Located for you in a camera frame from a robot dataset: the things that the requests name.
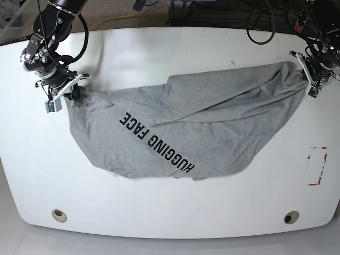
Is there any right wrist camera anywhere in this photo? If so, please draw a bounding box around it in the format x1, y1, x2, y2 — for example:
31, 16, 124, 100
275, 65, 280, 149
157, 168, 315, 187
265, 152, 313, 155
45, 99, 62, 113

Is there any grey T-shirt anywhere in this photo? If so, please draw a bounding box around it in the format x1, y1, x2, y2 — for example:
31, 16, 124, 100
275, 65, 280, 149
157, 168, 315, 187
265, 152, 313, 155
66, 62, 308, 180

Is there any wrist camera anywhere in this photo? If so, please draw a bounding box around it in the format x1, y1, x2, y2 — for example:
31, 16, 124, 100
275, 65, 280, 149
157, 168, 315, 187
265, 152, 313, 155
45, 99, 62, 113
305, 85, 321, 99

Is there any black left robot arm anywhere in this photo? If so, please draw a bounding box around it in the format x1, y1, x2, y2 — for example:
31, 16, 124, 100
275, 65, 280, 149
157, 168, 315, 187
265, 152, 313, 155
283, 1, 339, 98

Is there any right table grommet hole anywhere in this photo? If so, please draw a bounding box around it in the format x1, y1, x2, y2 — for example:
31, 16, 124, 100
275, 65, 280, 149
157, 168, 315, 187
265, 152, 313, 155
283, 211, 300, 225

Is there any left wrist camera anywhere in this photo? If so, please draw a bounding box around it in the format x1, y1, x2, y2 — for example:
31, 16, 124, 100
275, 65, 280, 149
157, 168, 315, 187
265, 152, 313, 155
305, 85, 321, 99

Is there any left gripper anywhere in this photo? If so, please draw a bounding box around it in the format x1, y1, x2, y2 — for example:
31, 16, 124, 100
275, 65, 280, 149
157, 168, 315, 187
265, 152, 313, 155
290, 50, 339, 90

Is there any left table grommet hole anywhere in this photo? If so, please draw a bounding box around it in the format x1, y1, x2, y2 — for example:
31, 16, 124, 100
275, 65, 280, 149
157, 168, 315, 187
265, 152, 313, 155
52, 209, 67, 223

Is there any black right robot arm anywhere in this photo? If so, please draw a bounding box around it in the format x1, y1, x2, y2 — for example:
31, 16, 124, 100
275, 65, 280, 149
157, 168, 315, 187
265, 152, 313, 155
21, 1, 89, 102

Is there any red tape rectangle marking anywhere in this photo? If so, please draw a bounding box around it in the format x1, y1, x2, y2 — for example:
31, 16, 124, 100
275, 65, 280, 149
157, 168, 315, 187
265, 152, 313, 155
304, 147, 328, 186

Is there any table grommet hole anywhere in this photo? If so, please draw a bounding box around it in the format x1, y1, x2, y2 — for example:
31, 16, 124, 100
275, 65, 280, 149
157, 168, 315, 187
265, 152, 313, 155
283, 211, 300, 225
52, 209, 67, 223

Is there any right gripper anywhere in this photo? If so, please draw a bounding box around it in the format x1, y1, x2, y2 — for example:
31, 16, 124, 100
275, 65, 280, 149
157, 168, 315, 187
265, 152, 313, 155
35, 69, 91, 101

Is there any black power strip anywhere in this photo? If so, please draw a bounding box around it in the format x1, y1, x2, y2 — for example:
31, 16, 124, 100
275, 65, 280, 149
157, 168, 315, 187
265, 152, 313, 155
294, 6, 308, 33

